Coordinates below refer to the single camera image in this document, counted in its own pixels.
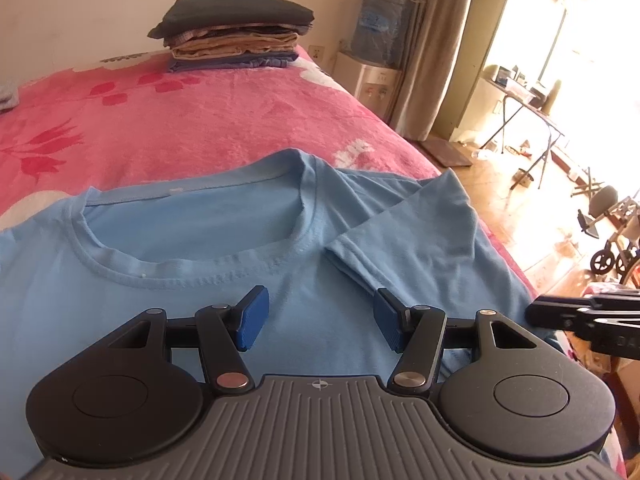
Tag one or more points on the beige folded garment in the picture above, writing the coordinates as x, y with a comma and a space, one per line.
235, 42

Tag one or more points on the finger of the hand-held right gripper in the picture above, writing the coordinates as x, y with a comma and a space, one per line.
557, 312

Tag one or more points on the blue folded garment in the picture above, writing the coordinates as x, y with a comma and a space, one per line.
230, 62

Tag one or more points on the stack of folded clothes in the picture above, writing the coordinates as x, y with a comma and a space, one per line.
235, 12

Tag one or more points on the light blue t-shirt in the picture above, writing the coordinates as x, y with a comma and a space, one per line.
200, 240

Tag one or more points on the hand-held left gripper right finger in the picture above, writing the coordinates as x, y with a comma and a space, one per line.
390, 320

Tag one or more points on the folding table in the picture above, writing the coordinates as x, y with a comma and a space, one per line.
525, 105

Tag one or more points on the wheelchair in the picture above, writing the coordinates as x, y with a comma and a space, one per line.
615, 240

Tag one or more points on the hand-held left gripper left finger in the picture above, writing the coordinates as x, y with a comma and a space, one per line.
252, 320

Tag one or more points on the light grey garment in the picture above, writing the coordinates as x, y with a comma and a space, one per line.
7, 95

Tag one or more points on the beige curtain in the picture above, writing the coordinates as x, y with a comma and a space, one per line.
445, 45

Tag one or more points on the wall socket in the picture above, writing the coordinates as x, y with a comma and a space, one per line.
315, 52

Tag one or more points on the pink floral blanket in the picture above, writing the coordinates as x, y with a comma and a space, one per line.
200, 110

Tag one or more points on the brown floor mat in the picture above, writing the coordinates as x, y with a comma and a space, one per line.
447, 154

